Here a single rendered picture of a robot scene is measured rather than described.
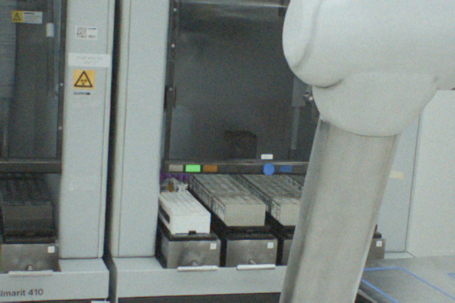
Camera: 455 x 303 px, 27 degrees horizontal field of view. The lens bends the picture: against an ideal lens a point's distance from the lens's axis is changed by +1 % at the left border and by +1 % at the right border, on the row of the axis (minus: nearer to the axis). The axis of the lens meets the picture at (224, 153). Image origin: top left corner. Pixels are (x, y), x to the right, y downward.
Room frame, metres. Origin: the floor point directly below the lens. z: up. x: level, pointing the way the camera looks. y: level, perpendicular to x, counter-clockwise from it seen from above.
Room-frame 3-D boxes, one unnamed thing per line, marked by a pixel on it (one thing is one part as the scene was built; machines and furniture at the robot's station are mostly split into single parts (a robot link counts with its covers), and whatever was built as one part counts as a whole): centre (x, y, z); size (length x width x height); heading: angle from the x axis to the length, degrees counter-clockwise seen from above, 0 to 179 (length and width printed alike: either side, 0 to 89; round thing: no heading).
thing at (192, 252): (2.57, 0.15, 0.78); 0.73 x 0.14 x 0.09; 17
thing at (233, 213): (2.39, -0.06, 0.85); 0.12 x 0.02 x 0.06; 108
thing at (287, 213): (2.43, -0.21, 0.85); 0.12 x 0.02 x 0.06; 106
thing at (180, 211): (2.44, 0.11, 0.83); 0.30 x 0.10 x 0.06; 17
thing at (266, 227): (2.63, 0.01, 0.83); 0.60 x 0.12 x 0.02; 17
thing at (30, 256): (2.45, 0.54, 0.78); 0.73 x 0.14 x 0.09; 17
